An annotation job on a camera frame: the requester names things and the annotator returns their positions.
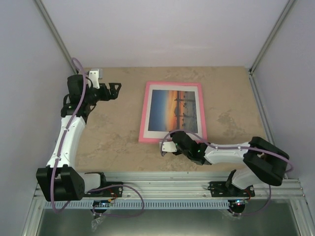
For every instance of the controller circuit board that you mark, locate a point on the controller circuit board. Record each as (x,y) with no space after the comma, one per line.
(239,202)
(104,203)

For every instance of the right aluminium corner post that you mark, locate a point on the right aluminium corner post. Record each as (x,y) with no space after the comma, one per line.
(273,33)

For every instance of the sunset landscape photo print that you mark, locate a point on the sunset landscape photo print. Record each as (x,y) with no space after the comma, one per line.
(173,109)

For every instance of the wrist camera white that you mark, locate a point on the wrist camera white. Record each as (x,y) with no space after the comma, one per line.
(94,75)
(167,146)

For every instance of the pink wooden picture frame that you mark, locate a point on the pink wooden picture frame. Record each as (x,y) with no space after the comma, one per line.
(144,118)

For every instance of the left controller circuit board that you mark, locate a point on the left controller circuit board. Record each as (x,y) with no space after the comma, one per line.
(104,203)

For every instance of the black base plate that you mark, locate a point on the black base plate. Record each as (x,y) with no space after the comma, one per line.
(221,189)
(115,190)

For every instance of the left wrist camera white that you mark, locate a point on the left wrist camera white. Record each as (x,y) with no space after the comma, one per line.
(94,75)

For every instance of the right controller circuit board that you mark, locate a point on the right controller circuit board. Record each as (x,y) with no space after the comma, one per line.
(239,202)

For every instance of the aluminium corner post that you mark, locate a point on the aluminium corner post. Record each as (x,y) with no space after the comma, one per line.
(52,28)
(273,33)

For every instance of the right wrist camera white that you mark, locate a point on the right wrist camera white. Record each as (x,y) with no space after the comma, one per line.
(167,146)

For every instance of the slotted grey cable duct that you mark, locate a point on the slotted grey cable duct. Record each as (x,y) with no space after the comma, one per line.
(154,204)

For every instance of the left aluminium corner post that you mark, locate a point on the left aluminium corner post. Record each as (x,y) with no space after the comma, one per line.
(52,28)

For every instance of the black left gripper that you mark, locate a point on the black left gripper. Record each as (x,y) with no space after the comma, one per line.
(113,95)

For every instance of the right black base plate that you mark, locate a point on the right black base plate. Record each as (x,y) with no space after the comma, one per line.
(221,189)

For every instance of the white mat board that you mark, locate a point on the white mat board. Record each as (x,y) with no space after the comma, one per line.
(200,110)

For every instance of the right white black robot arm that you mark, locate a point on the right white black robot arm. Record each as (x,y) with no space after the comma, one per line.
(262,161)

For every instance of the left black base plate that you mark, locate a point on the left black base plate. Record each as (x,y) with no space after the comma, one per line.
(115,190)

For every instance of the aluminium rail base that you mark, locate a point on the aluminium rail base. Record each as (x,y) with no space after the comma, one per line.
(193,185)

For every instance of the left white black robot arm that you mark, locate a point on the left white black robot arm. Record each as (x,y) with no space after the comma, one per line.
(59,181)

